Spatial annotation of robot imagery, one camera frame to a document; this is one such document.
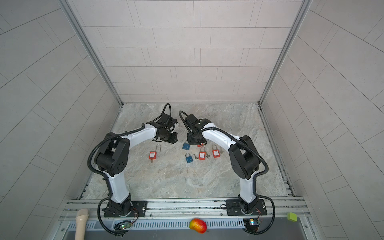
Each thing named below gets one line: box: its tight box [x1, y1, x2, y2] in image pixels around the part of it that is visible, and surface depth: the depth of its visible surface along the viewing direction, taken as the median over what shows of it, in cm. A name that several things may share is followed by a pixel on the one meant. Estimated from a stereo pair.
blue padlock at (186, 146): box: [182, 143, 191, 150], surface depth 93 cm
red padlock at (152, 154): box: [148, 144, 161, 163], surface depth 89 cm
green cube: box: [287, 212, 298, 222], surface depth 68 cm
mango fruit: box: [189, 218, 208, 234], surface depth 65 cm
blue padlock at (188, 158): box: [185, 152, 194, 164], surface depth 89 cm
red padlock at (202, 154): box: [198, 146, 207, 161], surface depth 91 cm
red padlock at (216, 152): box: [212, 144, 221, 158], surface depth 91 cm
